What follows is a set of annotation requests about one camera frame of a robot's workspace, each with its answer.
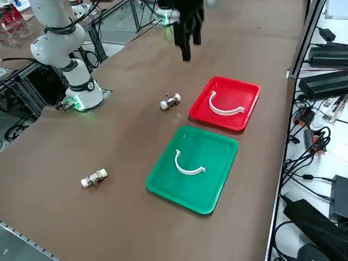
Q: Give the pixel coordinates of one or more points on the black box device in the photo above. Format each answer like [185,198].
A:
[340,195]

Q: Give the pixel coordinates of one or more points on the large black power brick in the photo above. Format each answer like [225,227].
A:
[323,83]

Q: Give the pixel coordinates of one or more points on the white-capped metal pipe fitting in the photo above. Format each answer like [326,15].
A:
[170,102]
[93,178]

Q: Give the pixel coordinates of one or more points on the red plastic tray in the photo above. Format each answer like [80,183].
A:
[231,122]

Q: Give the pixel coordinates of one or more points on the small black power adapter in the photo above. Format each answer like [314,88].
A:
[327,34]

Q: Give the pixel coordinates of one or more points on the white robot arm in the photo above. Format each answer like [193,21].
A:
[168,13]
[62,43]

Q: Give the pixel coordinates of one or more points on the clear acrylic shelf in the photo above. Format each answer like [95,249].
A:
[13,27]

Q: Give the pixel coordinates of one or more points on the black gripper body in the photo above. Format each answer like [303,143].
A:
[190,8]

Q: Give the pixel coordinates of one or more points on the green plastic tray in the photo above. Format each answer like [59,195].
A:
[174,187]

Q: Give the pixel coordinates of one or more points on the large white pipe clamp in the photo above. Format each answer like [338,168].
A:
[223,112]

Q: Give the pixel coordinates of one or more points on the small white pipe clamp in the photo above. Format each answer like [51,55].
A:
[187,172]

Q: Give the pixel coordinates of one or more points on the long black power brick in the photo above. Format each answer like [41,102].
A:
[329,55]

